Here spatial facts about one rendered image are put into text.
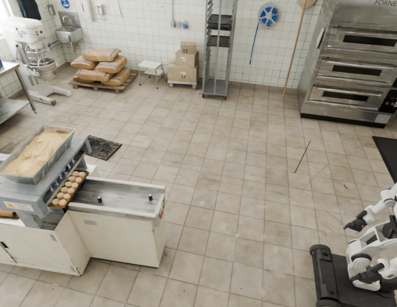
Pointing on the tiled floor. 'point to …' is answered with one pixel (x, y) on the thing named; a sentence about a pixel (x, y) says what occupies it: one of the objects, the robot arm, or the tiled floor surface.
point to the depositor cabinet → (41, 238)
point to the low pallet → (103, 84)
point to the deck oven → (355, 64)
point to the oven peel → (298, 31)
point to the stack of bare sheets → (102, 147)
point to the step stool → (151, 69)
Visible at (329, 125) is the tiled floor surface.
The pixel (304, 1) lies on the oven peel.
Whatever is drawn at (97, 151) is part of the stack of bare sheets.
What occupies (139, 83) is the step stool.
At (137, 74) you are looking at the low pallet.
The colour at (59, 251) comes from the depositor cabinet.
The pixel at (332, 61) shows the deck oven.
